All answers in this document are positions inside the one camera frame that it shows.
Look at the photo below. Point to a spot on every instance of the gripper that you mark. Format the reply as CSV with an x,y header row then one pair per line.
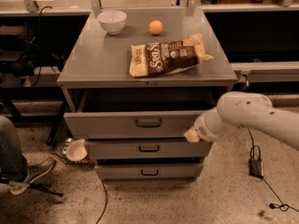
x,y
202,130

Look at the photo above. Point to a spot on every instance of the grey top drawer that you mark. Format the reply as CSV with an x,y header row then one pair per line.
x,y
138,112

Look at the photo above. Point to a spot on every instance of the grey drawer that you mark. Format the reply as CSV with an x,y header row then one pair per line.
x,y
186,170
138,112
146,149

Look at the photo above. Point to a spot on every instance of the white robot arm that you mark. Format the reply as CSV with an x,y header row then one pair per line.
x,y
249,110

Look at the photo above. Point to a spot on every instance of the grey metal drawer cabinet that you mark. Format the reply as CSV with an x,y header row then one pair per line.
x,y
101,61

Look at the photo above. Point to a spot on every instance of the grey bottom drawer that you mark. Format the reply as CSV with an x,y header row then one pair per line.
x,y
186,170

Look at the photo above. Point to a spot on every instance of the grey middle drawer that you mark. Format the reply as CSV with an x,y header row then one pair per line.
x,y
146,149

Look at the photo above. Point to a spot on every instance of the black power adapter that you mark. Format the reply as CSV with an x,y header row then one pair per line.
x,y
256,168

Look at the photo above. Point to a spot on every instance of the brown yellow chip bag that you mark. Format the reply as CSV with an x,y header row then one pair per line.
x,y
162,58

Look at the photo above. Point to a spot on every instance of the orange fruit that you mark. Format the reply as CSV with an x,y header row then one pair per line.
x,y
155,27

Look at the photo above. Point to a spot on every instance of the white bowl on floor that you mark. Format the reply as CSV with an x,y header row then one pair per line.
x,y
76,150

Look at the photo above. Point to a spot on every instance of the white ceramic bowl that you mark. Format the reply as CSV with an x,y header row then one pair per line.
x,y
112,21

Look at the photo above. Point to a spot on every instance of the grey sneaker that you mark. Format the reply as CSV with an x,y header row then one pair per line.
x,y
33,173

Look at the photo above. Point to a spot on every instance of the person leg in jeans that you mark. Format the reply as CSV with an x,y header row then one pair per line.
x,y
12,163

